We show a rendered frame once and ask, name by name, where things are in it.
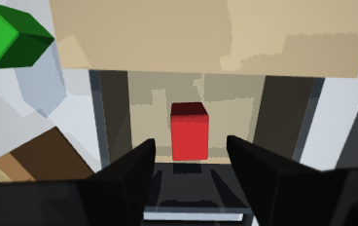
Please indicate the green block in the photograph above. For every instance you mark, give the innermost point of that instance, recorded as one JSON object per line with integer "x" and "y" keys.
{"x": 22, "y": 38}

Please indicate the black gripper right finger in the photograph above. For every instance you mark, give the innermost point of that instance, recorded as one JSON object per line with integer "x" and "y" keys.
{"x": 283, "y": 192}

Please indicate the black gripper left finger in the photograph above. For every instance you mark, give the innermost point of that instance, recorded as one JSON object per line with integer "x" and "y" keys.
{"x": 113, "y": 196}

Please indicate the brown cardboard box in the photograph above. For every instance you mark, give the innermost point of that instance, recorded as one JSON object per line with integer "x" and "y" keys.
{"x": 48, "y": 156}

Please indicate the red block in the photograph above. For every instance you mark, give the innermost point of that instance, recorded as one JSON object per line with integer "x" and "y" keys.
{"x": 189, "y": 131}

